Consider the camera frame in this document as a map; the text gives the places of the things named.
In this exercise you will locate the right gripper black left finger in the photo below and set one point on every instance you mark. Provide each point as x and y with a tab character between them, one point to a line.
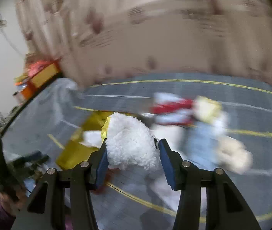
44	208

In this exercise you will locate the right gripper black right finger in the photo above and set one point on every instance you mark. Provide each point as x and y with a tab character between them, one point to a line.
226	207

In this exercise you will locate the white fluffy plush cloth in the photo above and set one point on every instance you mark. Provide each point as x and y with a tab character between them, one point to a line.
129	143

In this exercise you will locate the cream fuzzy soft toy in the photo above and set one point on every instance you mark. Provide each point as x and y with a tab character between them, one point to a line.
233	156

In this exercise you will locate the pale yellow soft pouch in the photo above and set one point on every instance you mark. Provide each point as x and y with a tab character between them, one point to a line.
205	109

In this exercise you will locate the gold metal tray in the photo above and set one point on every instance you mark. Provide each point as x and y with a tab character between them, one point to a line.
84	141

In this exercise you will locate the grey plaid bed sheet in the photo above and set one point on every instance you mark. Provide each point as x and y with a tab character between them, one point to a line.
136	198

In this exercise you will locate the translucent plastic cover sheet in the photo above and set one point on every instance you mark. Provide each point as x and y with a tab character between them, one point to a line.
64	89

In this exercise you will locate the red white printed cloth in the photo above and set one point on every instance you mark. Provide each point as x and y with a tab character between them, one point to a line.
170	109

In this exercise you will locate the red yellow cardboard box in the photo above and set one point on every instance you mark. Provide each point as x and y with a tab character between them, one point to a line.
35	76

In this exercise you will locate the beige leaf pattern curtain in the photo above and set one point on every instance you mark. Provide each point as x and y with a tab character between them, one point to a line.
98	40

